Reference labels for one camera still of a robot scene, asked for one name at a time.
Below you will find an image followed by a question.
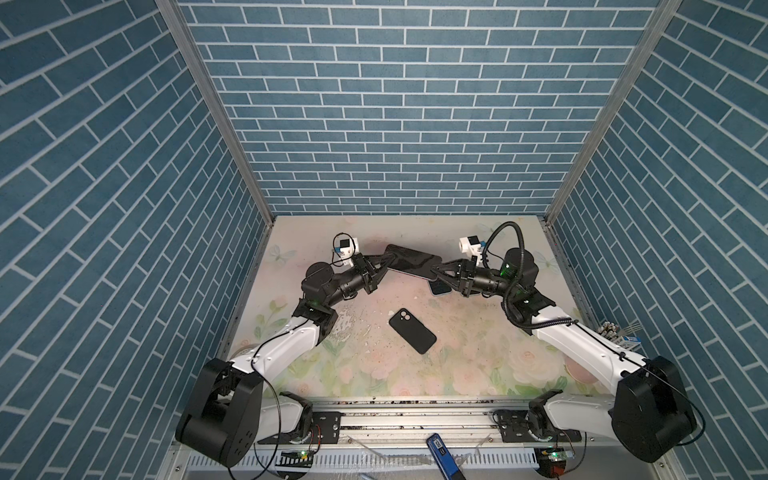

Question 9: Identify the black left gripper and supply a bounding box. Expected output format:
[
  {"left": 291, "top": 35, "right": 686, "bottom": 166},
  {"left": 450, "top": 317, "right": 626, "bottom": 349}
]
[{"left": 322, "top": 256, "right": 393, "bottom": 312}]

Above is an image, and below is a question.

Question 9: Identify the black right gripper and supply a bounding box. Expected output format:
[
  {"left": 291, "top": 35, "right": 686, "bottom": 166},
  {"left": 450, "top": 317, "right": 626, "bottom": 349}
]
[{"left": 433, "top": 257, "right": 517, "bottom": 301}]

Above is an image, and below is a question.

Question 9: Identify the blue phone black screen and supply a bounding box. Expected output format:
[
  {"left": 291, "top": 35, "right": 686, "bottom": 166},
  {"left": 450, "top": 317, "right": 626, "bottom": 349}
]
[{"left": 428, "top": 279, "right": 452, "bottom": 296}]

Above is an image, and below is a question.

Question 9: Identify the purple phone black screen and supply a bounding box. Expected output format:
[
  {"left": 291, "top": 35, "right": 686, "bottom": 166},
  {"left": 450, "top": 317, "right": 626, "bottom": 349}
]
[{"left": 385, "top": 244, "right": 443, "bottom": 281}]

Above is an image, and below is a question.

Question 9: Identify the black phone case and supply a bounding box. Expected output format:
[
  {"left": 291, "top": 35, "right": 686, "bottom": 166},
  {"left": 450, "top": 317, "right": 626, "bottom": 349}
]
[{"left": 388, "top": 308, "right": 437, "bottom": 355}]

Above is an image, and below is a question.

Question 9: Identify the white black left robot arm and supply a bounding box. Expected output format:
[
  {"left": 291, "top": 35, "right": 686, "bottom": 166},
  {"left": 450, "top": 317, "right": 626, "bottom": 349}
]
[{"left": 175, "top": 253, "right": 394, "bottom": 468}]

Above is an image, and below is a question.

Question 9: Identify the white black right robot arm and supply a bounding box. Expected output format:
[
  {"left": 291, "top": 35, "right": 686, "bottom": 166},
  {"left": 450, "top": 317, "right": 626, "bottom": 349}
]
[{"left": 432, "top": 248, "right": 704, "bottom": 463}]

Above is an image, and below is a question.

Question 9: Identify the pink cup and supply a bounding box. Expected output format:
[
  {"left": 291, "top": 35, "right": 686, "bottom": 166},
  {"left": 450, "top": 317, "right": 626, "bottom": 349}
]
[{"left": 597, "top": 320, "right": 642, "bottom": 351}]

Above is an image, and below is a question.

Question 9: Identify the blue handheld device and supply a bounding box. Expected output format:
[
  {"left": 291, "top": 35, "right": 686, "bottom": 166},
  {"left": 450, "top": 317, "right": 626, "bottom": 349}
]
[{"left": 426, "top": 433, "right": 465, "bottom": 480}]

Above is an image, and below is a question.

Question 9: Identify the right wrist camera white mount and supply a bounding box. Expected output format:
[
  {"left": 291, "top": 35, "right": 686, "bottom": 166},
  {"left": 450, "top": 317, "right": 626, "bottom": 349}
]
[{"left": 459, "top": 235, "right": 485, "bottom": 265}]

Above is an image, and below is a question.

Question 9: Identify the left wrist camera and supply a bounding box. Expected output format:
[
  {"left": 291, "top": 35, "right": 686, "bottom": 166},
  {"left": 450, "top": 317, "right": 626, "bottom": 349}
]
[{"left": 331, "top": 232, "right": 359, "bottom": 267}]

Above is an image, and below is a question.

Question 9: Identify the aluminium corner post right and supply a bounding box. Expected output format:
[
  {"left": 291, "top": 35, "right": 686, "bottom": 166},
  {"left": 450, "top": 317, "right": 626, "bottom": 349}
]
[{"left": 544, "top": 0, "right": 682, "bottom": 228}]

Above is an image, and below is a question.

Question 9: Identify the aluminium corner post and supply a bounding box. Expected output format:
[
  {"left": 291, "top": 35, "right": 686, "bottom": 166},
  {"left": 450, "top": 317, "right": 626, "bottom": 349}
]
[
  {"left": 156, "top": 0, "right": 274, "bottom": 229},
  {"left": 544, "top": 0, "right": 682, "bottom": 228}
]

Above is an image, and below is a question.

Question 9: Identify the aluminium corner post left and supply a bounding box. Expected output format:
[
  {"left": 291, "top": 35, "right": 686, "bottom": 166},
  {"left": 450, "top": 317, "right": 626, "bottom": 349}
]
[{"left": 156, "top": 0, "right": 274, "bottom": 229}]

